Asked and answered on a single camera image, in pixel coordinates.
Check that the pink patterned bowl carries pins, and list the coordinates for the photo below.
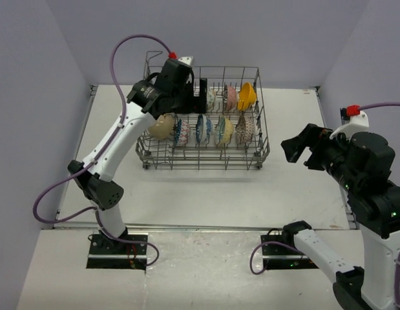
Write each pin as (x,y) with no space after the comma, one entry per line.
(229,98)

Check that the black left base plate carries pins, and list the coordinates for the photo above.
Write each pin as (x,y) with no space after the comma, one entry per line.
(109,254)

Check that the blue triangle pattern bowl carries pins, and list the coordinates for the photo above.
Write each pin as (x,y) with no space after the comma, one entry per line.
(182,133)

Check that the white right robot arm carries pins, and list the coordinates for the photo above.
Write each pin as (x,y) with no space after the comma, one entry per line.
(361,164)

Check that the white green floral bowl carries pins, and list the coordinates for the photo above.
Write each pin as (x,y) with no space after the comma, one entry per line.
(211,98)

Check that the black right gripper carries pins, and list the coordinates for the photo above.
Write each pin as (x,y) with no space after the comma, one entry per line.
(316,136)

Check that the beige front bowl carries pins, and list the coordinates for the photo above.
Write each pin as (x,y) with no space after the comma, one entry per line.
(162,128)

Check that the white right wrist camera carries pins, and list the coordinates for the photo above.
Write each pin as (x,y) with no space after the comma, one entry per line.
(353,121)

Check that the blue white floral bowl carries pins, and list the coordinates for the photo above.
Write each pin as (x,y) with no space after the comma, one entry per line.
(204,129)

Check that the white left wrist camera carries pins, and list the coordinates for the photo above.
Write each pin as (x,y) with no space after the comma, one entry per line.
(187,60)

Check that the yellow teal flower bowl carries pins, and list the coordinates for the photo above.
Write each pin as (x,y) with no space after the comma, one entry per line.
(224,131)

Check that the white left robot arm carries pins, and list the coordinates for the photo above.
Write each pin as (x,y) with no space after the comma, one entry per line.
(94,174)

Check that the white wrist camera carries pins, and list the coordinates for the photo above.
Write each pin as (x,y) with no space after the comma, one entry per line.
(187,60)
(353,121)

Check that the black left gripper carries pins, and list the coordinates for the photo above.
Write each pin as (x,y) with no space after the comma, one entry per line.
(195,104)

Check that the brown lattice pattern bowl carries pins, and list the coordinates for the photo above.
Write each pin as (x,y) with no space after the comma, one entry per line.
(244,130)

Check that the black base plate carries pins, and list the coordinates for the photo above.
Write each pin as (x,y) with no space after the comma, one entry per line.
(109,254)
(276,257)

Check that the grey wire dish rack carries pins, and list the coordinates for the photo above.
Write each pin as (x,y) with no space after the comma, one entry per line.
(163,154)

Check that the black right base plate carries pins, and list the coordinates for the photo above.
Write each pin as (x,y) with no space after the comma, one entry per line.
(276,257)

